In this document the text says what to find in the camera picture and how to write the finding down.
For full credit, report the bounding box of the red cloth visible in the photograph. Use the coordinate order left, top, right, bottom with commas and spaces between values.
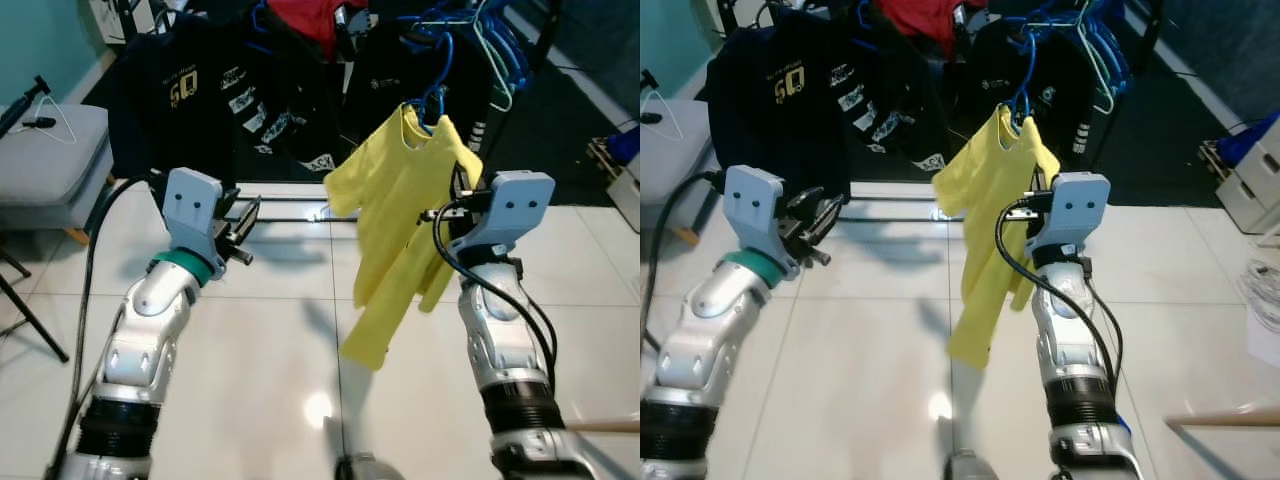
875, 0, 961, 56
268, 0, 346, 61

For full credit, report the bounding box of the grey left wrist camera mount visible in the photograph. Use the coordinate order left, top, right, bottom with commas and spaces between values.
723, 165, 801, 281
160, 167, 226, 276

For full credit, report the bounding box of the white box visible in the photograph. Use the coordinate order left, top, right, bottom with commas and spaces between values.
590, 135, 641, 233
1200, 120, 1280, 236

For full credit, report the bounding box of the black handheld gimbal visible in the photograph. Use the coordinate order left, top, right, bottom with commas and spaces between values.
0, 75, 58, 136
640, 70, 663, 131

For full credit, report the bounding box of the blue bag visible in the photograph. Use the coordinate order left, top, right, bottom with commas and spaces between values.
1215, 110, 1280, 166
605, 128, 641, 166

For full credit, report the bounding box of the white cable bundle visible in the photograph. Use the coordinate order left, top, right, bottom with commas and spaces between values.
1245, 255, 1280, 366

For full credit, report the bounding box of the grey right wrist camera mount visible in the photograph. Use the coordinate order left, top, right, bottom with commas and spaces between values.
1025, 172, 1111, 263
450, 170, 557, 263

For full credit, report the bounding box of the light wooden stick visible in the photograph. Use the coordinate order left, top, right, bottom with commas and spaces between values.
565, 417, 641, 434
1165, 408, 1280, 432

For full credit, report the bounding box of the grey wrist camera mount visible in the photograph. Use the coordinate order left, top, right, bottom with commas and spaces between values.
723, 165, 801, 281
1025, 172, 1111, 263
450, 170, 557, 263
160, 167, 226, 276

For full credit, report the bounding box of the yellow shirt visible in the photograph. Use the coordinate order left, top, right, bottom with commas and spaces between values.
322, 103, 485, 373
930, 103, 1061, 371

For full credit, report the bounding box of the black printed t-shirt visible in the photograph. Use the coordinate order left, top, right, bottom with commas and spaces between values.
340, 25, 501, 161
945, 20, 1101, 161

